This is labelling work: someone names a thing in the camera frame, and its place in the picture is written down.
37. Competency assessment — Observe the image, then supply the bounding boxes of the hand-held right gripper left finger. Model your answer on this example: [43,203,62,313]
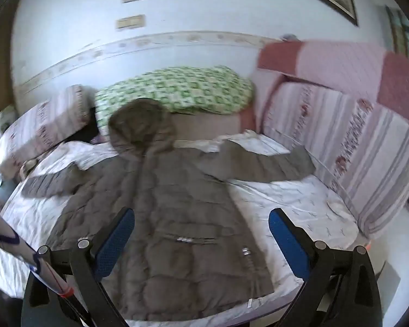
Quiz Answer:
[22,207,136,327]

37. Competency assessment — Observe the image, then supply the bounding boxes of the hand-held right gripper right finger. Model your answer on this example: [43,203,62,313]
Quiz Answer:
[269,207,384,327]

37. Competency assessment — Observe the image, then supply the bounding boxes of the brown quilted hooded jacket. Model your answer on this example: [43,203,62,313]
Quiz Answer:
[20,98,316,322]

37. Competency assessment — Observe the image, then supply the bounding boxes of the white printed bed sheet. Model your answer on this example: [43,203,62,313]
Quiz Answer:
[0,133,369,327]

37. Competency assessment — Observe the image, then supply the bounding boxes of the striped floral back cushion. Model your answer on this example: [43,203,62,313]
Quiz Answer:
[262,81,409,239]

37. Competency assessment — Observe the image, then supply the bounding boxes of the striped floral pillow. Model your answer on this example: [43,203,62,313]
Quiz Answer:
[0,84,92,179]

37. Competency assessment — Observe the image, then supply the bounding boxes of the small floral cushion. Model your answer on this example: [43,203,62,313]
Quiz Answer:
[0,105,18,127]

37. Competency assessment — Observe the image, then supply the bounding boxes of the green checked pillow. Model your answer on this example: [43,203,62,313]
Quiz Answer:
[95,65,254,137]

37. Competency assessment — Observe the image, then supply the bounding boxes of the beige wall switch plate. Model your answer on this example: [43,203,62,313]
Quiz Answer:
[116,14,146,31]

